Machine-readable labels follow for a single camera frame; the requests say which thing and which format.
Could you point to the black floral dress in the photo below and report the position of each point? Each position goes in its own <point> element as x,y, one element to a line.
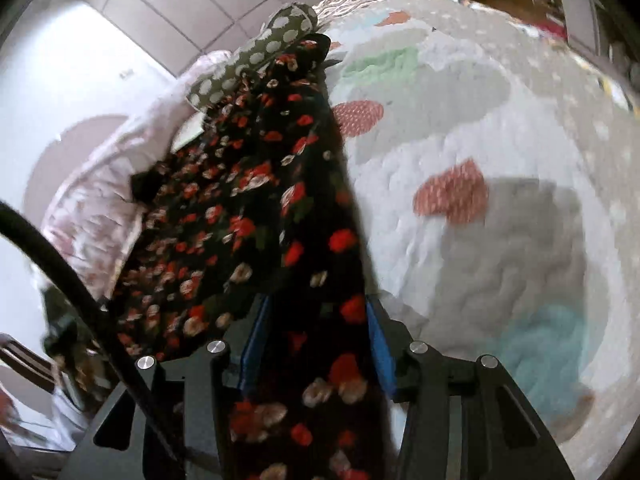
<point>300,240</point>

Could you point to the wooden chair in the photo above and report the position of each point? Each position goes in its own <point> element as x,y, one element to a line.
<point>25,365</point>

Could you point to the pink floral blanket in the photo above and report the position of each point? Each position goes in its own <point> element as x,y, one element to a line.
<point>120,185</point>

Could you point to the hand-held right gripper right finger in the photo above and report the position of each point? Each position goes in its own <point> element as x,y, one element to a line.
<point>381,355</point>

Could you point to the patterned bed quilt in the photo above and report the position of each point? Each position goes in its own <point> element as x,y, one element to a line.
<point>490,170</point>

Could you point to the green polka dot pillow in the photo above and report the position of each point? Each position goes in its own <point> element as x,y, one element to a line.
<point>250,60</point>

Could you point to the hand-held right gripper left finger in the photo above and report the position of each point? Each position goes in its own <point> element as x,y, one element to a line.
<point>254,340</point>

